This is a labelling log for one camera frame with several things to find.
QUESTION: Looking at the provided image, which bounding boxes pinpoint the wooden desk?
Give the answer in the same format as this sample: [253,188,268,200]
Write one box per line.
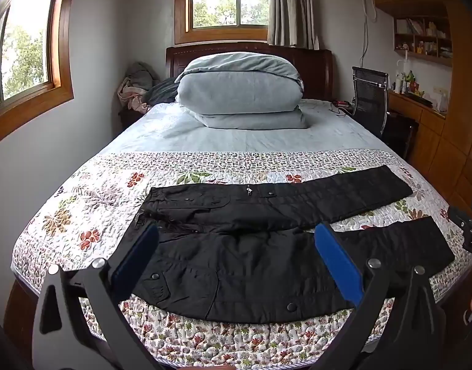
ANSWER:
[386,90,448,170]

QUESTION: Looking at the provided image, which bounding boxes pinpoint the wide wooden framed window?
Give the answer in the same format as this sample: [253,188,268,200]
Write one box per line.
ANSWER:
[0,0,75,151]

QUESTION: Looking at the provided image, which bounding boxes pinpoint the pile of clothes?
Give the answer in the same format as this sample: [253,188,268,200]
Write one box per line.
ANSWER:
[117,62,155,115]

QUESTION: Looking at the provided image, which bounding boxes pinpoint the folded grey duvet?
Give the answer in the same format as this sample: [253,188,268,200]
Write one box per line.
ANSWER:
[174,51,310,130]

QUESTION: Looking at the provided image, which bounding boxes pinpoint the dark wooden headboard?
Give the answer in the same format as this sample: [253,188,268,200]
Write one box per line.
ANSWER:
[165,42,335,103]

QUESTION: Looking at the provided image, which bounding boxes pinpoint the black mesh office chair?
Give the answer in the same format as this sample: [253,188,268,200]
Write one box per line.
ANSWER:
[349,66,391,139]

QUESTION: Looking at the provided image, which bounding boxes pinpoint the wooden wardrobe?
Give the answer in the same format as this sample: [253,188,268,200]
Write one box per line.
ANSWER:
[409,0,472,216]

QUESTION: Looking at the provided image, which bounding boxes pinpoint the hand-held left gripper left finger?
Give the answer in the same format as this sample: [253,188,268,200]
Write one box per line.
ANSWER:
[32,223,160,370]

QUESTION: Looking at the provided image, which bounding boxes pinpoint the red charger with cables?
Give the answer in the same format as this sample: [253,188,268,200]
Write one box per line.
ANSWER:
[332,100,355,117]

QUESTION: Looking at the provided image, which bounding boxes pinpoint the black pants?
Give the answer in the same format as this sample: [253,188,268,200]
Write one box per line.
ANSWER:
[131,164,456,324]

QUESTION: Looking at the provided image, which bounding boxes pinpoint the white wall cable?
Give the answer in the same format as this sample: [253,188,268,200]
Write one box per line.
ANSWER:
[357,0,377,68]

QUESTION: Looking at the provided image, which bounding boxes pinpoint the wooden wall shelf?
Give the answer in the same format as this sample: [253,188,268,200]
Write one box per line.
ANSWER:
[393,14,453,67]

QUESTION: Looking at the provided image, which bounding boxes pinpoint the dark grey blanket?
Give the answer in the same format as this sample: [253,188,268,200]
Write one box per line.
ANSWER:
[145,78,181,105]

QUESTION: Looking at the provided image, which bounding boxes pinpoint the dark wooden nightstand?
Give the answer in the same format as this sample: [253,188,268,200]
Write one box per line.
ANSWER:
[118,107,146,132]

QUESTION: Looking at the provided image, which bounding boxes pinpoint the floral quilted bed cover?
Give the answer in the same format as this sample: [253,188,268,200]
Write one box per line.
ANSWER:
[10,98,466,367]

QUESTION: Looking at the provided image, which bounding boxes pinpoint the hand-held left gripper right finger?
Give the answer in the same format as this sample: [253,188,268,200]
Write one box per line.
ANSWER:
[314,222,449,370]

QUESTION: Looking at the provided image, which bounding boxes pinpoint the black keyboard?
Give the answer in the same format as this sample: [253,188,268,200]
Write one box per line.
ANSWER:
[403,92,434,105]

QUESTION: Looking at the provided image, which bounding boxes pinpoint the beige curtain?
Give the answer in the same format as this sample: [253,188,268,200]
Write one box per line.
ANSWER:
[267,0,320,51]

